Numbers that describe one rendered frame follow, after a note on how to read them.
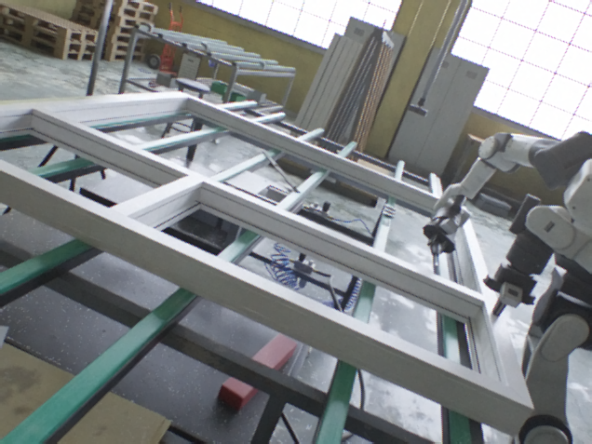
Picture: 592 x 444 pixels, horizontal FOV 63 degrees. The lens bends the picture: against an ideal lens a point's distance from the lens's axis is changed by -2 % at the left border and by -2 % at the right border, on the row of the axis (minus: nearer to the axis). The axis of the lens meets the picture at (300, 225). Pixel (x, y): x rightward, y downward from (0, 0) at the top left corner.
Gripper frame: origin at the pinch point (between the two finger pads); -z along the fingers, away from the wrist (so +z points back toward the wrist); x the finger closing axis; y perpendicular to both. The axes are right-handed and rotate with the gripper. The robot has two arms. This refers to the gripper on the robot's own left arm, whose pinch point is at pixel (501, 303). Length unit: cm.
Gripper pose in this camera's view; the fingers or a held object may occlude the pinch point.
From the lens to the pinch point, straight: 129.5
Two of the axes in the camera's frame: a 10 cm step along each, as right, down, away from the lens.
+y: -2.3, 2.7, -9.3
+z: 3.3, -8.8, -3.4
